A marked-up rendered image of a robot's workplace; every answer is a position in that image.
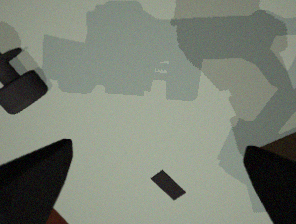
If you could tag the brown wooden door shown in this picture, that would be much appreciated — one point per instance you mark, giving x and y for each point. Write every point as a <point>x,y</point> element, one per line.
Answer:
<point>56,218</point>

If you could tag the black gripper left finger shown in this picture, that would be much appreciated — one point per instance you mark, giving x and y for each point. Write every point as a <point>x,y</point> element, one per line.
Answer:
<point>31,184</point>

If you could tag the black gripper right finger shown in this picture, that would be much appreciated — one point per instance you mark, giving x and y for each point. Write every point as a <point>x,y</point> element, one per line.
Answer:
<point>274,180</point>

